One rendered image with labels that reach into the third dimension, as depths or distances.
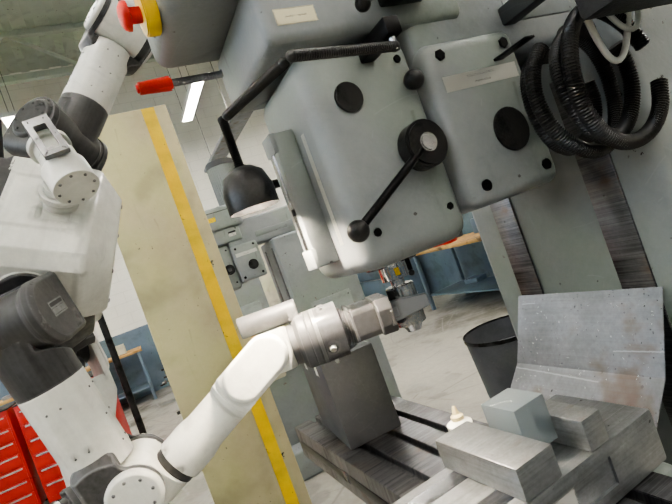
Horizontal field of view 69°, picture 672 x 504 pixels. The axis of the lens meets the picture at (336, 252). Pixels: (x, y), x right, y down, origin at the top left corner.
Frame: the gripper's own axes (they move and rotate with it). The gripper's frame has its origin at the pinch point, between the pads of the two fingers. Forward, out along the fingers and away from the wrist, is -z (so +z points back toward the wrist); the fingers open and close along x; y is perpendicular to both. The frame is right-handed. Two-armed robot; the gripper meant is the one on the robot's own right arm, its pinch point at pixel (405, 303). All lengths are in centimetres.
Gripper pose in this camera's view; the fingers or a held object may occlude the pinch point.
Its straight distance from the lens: 79.8
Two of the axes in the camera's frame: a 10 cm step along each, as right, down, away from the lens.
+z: -9.4, 3.3, -0.9
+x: -0.8, 0.2, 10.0
